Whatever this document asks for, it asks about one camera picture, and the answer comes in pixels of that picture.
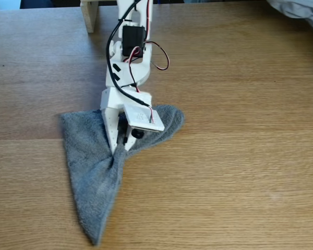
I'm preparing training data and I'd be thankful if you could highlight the grey terry cloth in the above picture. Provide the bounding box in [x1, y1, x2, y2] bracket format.
[60, 104, 186, 247]

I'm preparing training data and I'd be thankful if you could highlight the pale wooden stand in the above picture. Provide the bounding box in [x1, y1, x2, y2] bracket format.
[80, 0, 119, 34]

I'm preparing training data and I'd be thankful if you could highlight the dark background furniture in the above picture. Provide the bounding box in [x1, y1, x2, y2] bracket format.
[20, 0, 81, 9]

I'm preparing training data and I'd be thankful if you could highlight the pale grey fabric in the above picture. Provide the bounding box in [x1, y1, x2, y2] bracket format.
[266, 0, 313, 35]

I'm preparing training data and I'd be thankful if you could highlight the white camera box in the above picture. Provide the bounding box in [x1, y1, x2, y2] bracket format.
[122, 102, 165, 139]

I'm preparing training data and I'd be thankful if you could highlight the red white black servo wire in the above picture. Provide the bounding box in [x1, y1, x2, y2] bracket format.
[123, 46, 143, 93]
[145, 0, 151, 42]
[146, 41, 171, 71]

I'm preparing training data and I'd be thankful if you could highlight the black cable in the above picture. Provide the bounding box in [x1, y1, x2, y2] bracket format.
[106, 0, 158, 124]

